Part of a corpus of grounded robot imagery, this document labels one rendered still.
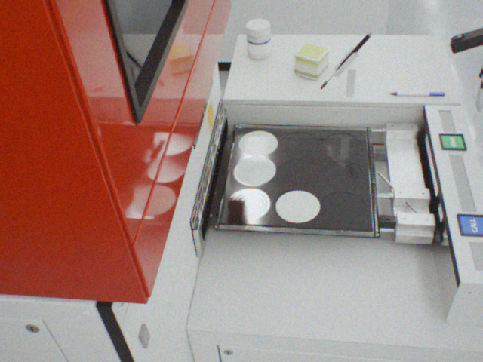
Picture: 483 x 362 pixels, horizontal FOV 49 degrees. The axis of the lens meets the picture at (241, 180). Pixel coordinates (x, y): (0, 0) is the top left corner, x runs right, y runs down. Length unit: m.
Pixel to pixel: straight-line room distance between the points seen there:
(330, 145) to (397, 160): 0.17
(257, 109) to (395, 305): 0.63
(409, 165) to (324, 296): 0.42
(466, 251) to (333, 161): 0.41
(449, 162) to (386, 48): 0.50
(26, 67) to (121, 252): 0.25
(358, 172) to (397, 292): 0.31
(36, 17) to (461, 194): 0.99
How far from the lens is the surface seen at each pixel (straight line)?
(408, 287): 1.23
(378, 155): 1.48
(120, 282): 0.69
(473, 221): 1.19
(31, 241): 0.67
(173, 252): 1.02
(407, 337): 1.17
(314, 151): 1.39
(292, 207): 1.24
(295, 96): 1.46
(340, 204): 1.26
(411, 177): 1.37
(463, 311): 1.17
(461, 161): 1.33
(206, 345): 1.21
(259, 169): 1.33
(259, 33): 1.57
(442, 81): 1.56
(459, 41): 1.33
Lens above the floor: 1.81
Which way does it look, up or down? 44 degrees down
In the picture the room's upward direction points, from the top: 5 degrees counter-clockwise
